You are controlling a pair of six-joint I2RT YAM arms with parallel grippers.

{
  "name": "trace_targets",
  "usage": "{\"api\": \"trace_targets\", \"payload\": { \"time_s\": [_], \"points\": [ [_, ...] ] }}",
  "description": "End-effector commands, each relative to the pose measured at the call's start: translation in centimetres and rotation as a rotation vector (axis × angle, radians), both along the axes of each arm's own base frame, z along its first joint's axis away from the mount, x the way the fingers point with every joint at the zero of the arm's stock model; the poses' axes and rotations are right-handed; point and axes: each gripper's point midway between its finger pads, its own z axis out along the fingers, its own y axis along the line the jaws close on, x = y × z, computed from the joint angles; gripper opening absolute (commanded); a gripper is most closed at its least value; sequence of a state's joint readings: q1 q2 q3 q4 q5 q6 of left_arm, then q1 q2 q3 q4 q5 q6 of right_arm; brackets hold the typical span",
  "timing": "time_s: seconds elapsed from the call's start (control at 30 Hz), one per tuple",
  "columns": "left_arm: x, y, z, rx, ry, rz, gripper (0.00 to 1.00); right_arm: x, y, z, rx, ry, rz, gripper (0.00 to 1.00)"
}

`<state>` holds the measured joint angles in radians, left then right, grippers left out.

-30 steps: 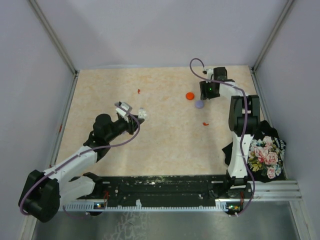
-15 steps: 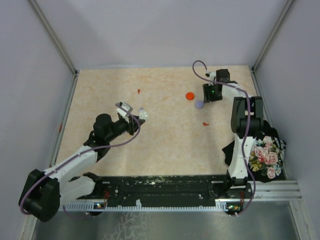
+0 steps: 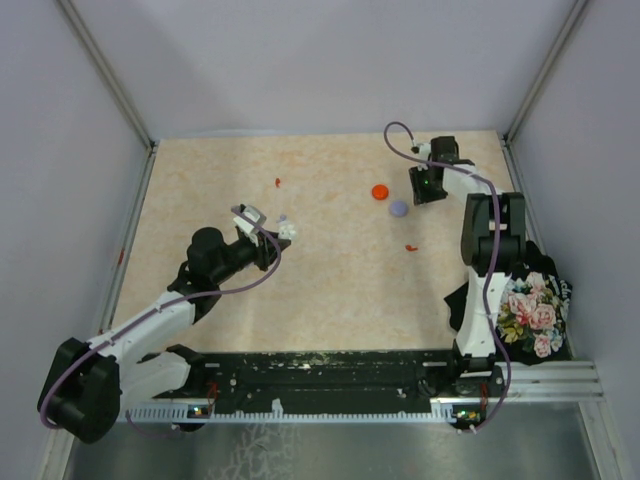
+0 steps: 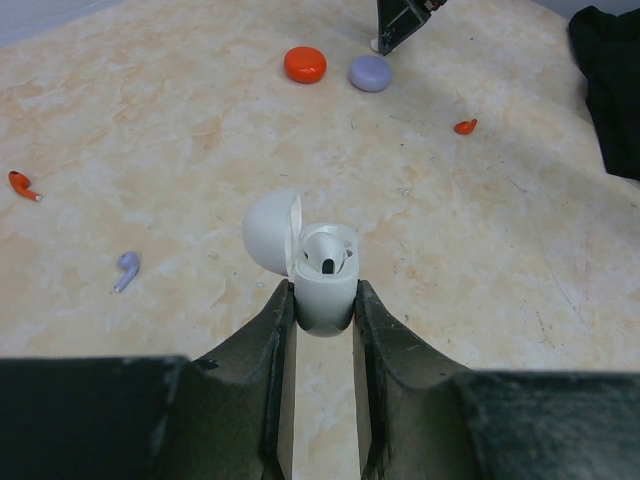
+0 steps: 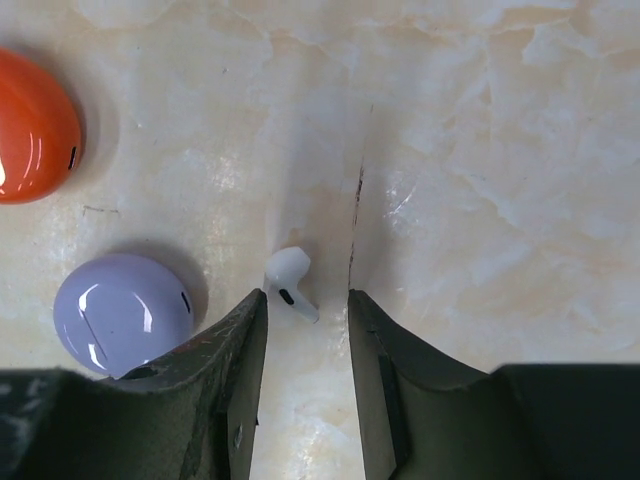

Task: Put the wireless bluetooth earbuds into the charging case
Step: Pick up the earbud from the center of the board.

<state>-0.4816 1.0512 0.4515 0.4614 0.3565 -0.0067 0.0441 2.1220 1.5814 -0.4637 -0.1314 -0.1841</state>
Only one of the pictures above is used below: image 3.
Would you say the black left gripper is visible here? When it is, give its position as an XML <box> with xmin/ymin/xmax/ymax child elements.
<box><xmin>212</xmin><ymin>229</ymin><xmax>291</xmax><ymax>284</ymax></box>

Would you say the white round charging case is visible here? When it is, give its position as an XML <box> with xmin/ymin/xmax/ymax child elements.
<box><xmin>278</xmin><ymin>220</ymin><xmax>298</xmax><ymax>241</ymax></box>

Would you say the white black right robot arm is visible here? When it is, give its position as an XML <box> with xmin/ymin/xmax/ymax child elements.
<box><xmin>409</xmin><ymin>136</ymin><xmax>526</xmax><ymax>396</ymax></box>

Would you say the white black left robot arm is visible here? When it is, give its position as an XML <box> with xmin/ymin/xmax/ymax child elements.
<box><xmin>37</xmin><ymin>220</ymin><xmax>298</xmax><ymax>444</ymax></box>

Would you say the orange round charging case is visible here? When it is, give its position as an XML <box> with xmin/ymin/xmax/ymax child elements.
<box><xmin>371</xmin><ymin>184</ymin><xmax>390</xmax><ymax>201</ymax></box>

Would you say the purple round charging case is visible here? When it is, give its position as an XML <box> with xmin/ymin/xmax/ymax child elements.
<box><xmin>389</xmin><ymin>200</ymin><xmax>409</xmax><ymax>218</ymax></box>

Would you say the black floral cloth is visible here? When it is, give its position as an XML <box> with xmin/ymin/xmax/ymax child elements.
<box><xmin>445</xmin><ymin>240</ymin><xmax>572</xmax><ymax>373</ymax></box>

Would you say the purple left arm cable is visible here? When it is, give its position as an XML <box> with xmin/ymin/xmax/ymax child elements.
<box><xmin>37</xmin><ymin>214</ymin><xmax>282</xmax><ymax>439</ymax></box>

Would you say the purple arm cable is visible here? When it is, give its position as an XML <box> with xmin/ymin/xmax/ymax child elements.
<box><xmin>37</xmin><ymin>214</ymin><xmax>282</xmax><ymax>439</ymax></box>
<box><xmin>383</xmin><ymin>121</ymin><xmax>514</xmax><ymax>434</ymax></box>

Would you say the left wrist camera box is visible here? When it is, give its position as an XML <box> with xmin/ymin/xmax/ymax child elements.
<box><xmin>232</xmin><ymin>205</ymin><xmax>266</xmax><ymax>246</ymax></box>

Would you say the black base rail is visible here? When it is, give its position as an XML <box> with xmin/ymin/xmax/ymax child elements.
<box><xmin>165</xmin><ymin>350</ymin><xmax>506</xmax><ymax>415</ymax></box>

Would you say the aluminium frame post left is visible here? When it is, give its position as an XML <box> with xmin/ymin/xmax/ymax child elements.
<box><xmin>54</xmin><ymin>0</ymin><xmax>155</xmax><ymax>150</ymax></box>

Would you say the aluminium frame post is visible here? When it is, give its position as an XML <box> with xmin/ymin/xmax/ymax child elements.
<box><xmin>54</xmin><ymin>0</ymin><xmax>155</xmax><ymax>150</ymax></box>
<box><xmin>502</xmin><ymin>0</ymin><xmax>591</xmax><ymax>147</ymax></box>

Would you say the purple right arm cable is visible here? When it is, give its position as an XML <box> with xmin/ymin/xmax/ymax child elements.
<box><xmin>383</xmin><ymin>121</ymin><xmax>514</xmax><ymax>434</ymax></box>

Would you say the aluminium frame post right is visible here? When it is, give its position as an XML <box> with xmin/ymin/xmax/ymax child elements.
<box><xmin>502</xmin><ymin>0</ymin><xmax>591</xmax><ymax>147</ymax></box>

